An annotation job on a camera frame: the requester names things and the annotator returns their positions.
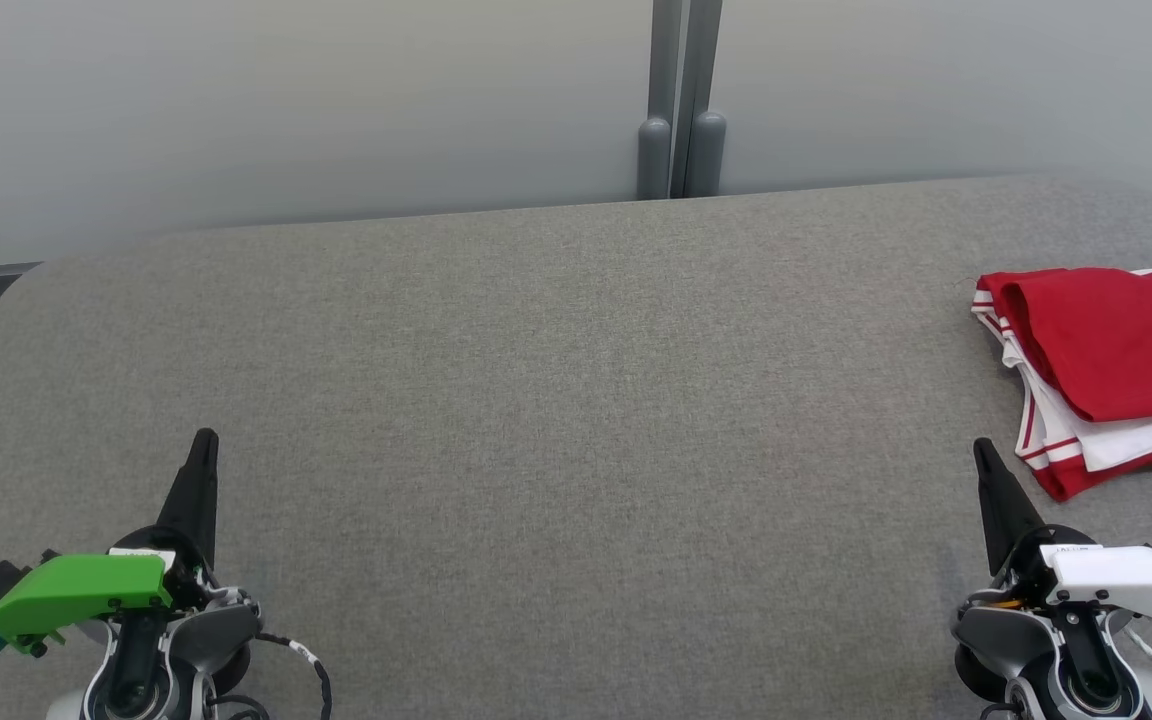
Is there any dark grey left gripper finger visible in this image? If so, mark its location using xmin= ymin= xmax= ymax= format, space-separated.
xmin=155 ymin=427 xmax=222 ymax=568

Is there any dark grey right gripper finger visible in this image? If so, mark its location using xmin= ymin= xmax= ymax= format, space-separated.
xmin=972 ymin=436 xmax=1049 ymax=578

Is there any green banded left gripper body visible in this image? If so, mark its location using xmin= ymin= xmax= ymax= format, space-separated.
xmin=0 ymin=525 xmax=215 ymax=658

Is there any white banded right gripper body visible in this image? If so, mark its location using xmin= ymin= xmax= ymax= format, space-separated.
xmin=996 ymin=524 xmax=1152 ymax=627

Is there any red Bulls basketball jersey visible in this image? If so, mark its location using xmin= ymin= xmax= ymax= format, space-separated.
xmin=970 ymin=260 xmax=1152 ymax=503

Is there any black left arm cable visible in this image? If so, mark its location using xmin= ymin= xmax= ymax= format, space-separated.
xmin=254 ymin=628 xmax=335 ymax=720

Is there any grey partition post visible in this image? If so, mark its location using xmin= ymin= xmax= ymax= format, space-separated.
xmin=681 ymin=0 xmax=729 ymax=199
xmin=636 ymin=0 xmax=687 ymax=202

